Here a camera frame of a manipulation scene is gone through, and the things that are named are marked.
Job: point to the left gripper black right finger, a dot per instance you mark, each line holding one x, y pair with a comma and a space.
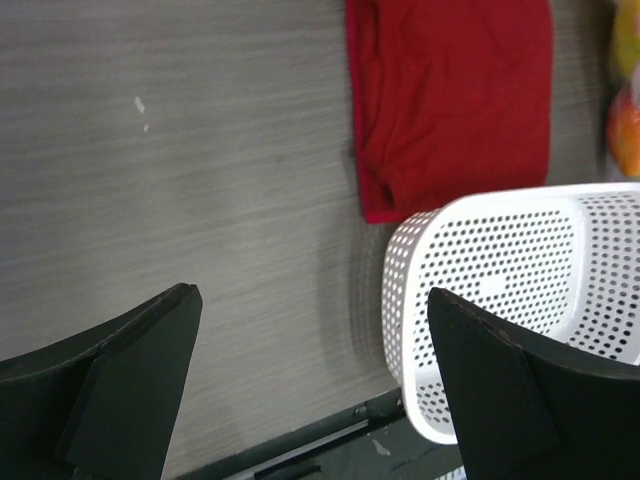
525, 406

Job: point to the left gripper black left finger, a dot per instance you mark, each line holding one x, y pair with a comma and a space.
101, 404

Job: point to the clear zip top bag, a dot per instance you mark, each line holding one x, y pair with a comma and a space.
624, 61

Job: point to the orange fruit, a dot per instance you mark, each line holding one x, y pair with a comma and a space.
623, 133

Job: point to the white perforated plastic basket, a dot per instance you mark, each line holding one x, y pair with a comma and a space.
561, 261

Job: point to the folded red cloth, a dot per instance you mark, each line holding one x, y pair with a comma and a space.
450, 98

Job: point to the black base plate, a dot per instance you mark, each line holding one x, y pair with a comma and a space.
371, 440

